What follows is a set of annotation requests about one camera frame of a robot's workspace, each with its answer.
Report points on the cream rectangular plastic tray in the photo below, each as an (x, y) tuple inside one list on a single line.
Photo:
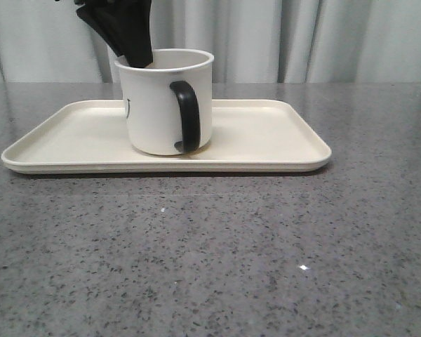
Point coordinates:
[(248, 136)]

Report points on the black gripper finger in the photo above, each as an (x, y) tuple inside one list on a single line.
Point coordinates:
[(88, 11), (129, 21)]

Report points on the grey pleated curtain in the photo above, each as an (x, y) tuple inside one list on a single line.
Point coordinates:
[(252, 41)]

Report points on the white smiley mug black handle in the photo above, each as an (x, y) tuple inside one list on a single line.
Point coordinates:
[(169, 102)]

